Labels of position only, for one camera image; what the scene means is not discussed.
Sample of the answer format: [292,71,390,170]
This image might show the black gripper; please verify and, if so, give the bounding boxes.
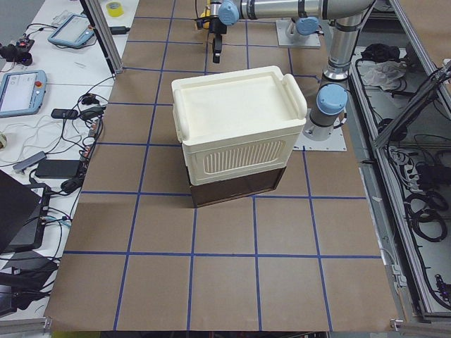
[209,19,227,64]

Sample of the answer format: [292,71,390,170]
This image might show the cream plastic storage cabinet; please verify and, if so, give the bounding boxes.
[171,65,307,187]

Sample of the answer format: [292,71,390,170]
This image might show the dark brown bottom drawer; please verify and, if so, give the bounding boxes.
[189,167,286,208]

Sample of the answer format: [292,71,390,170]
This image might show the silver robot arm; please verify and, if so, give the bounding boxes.
[208,1,368,142]

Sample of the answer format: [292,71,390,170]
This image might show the yellow plush dinosaur toy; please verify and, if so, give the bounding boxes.
[195,1,211,30]

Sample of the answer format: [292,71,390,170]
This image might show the black power adapter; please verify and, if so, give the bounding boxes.
[109,26,130,35]

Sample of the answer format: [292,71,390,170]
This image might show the yellow tape roll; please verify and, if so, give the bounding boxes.
[106,1,124,18]

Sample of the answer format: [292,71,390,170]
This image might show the blue teach pendant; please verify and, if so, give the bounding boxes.
[47,14,94,49]
[1,70,47,118]

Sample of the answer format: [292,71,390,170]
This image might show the black power brick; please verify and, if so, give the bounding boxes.
[35,159,80,179]

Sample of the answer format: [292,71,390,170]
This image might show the black laptop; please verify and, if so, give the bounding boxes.
[1,172,49,254]

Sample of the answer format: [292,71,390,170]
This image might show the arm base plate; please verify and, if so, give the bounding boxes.
[293,118,347,152]
[276,17,321,49]

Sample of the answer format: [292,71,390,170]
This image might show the aluminium frame post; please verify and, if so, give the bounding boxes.
[80,0,123,75]

